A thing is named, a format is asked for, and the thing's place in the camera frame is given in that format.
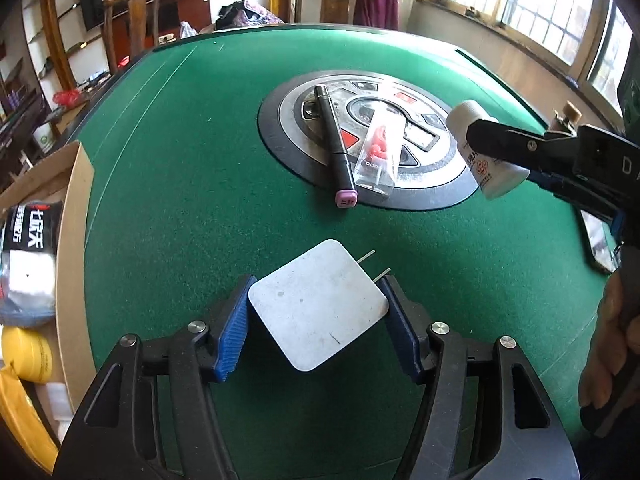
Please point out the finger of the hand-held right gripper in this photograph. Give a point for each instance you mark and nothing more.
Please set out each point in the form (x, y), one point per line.
(515, 145)
(570, 187)

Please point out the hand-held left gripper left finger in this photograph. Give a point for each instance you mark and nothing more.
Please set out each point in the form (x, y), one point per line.
(232, 330)

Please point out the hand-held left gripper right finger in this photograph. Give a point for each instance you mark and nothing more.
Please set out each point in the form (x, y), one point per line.
(400, 330)

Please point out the white pill bottle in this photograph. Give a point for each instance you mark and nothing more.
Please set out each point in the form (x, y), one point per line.
(495, 180)

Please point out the white power adapter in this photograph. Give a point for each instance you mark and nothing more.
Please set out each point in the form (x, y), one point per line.
(315, 305)

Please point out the brown cardboard box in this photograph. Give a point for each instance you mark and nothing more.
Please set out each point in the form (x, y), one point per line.
(75, 260)

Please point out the person's right hand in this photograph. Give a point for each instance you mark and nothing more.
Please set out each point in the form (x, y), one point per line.
(610, 350)

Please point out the black ink bottle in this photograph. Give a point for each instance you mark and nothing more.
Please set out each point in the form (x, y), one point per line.
(567, 112)

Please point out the clear packet red pieces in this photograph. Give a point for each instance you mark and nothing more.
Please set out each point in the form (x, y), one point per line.
(380, 150)

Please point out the black marker pink cap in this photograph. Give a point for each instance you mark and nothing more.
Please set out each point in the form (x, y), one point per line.
(332, 145)

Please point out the yellow round jar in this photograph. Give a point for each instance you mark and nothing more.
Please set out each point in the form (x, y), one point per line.
(27, 355)

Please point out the round table control panel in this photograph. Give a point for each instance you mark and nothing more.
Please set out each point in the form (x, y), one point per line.
(290, 125)

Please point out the black and silver packet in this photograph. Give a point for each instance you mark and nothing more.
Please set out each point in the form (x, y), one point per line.
(30, 260)

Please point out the white plastic bucket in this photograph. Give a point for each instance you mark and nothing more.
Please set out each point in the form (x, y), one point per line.
(42, 136)

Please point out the colourful patterned bag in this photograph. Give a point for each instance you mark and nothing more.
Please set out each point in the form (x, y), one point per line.
(250, 15)

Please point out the white plastic bag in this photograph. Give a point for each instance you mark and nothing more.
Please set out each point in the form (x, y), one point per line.
(187, 30)

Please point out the plain wooden chair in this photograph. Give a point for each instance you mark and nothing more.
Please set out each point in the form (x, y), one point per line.
(142, 15)

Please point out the wooden wall shelves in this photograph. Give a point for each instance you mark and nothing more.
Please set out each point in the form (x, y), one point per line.
(52, 25)

